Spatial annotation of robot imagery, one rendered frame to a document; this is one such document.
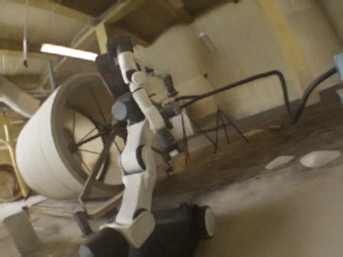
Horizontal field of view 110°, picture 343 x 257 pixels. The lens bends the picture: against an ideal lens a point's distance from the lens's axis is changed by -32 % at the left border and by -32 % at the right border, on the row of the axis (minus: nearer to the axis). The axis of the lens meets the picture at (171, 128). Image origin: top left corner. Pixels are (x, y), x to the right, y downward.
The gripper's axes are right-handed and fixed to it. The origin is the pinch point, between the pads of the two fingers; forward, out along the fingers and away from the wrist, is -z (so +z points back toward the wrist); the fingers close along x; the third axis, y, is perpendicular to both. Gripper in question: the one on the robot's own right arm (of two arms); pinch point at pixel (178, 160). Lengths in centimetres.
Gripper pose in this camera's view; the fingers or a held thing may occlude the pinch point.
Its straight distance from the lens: 98.2
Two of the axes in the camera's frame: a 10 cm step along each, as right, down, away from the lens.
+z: -5.0, -8.6, -0.1
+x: 8.4, -4.9, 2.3
